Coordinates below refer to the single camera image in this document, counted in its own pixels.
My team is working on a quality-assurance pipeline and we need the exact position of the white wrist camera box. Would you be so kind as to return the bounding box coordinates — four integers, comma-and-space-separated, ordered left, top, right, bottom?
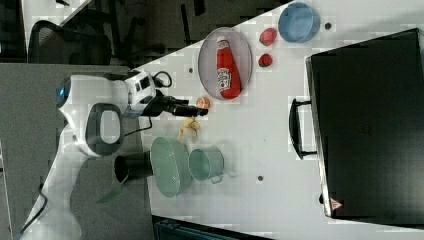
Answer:
125, 71, 156, 111

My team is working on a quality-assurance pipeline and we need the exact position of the plush yellow banana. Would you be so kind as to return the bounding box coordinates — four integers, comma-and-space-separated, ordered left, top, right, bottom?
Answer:
178, 117, 200, 140

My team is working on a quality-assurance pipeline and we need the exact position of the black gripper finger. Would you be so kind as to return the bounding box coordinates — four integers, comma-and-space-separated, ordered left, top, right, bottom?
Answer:
171, 105, 208, 117
165, 96, 189, 105

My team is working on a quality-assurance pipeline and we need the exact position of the silver black toaster oven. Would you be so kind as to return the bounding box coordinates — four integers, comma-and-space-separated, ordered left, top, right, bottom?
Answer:
305, 28, 424, 229

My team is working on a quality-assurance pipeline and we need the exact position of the small plush strawberry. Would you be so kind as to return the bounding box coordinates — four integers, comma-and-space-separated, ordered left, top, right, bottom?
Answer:
258, 54, 273, 67

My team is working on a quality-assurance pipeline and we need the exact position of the green oval colander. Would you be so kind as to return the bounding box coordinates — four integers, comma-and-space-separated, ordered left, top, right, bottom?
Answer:
150, 137, 192, 198

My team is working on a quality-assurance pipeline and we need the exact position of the blue round bowl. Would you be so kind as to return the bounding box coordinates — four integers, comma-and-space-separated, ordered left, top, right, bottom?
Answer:
278, 2, 320, 43

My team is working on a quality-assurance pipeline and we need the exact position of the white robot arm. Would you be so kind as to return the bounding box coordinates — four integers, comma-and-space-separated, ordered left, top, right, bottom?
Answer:
14, 72, 208, 240

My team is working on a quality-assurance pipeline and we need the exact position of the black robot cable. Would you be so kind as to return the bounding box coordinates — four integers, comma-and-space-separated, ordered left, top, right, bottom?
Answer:
123, 70, 174, 138

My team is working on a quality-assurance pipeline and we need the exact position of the red plush ketchup bottle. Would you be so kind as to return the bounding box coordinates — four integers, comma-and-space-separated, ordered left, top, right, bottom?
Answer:
216, 36, 241, 99

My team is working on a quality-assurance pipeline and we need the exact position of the black office chair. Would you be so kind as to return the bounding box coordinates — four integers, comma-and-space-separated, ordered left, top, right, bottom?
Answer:
27, 20, 112, 65

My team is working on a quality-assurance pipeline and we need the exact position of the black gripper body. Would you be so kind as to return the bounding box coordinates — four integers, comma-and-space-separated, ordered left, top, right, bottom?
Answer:
141, 90, 175, 117

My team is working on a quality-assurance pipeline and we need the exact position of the plush orange slice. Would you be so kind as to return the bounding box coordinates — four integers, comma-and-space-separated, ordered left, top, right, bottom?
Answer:
196, 96, 211, 109

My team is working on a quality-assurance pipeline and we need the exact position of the large plush strawberry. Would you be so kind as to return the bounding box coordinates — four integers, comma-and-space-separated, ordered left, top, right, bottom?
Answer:
259, 28, 277, 46

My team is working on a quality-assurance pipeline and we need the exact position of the green cup with handle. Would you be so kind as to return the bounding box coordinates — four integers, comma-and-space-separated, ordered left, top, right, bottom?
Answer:
188, 146, 224, 184

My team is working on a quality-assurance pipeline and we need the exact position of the black cylinder cup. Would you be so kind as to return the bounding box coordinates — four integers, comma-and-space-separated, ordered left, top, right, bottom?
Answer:
114, 152, 153, 183

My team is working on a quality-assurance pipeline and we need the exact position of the grey round plate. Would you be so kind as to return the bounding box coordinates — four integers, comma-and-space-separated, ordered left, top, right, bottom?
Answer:
198, 27, 252, 100

